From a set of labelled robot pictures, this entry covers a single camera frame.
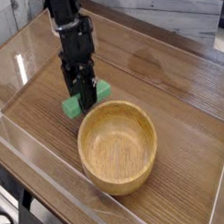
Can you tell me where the green rectangular block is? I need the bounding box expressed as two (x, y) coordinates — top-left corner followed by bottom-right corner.
(62, 80), (112, 119)

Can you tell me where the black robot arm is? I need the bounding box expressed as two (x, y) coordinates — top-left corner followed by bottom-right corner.
(44, 0), (98, 112)

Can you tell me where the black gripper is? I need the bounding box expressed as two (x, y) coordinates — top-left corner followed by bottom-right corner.
(55, 15), (98, 112)

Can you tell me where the brown wooden bowl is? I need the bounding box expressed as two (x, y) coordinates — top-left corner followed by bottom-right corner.
(77, 100), (158, 195)

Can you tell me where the black table leg frame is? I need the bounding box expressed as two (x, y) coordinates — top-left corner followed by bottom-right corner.
(18, 190), (43, 224)

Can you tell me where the black cable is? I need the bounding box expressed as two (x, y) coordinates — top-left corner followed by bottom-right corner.
(0, 209), (19, 224)

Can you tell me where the clear acrylic tray wall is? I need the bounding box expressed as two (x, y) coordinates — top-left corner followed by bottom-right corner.
(0, 7), (224, 224)

